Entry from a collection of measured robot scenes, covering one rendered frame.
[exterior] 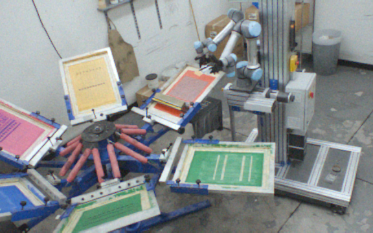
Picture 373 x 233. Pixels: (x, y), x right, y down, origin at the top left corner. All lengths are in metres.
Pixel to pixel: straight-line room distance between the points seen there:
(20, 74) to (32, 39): 0.46
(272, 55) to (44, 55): 2.94
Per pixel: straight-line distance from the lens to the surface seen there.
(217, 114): 3.72
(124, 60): 5.41
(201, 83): 3.57
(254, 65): 3.11
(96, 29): 5.15
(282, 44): 3.19
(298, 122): 3.47
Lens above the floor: 2.85
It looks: 33 degrees down
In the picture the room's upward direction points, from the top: 10 degrees counter-clockwise
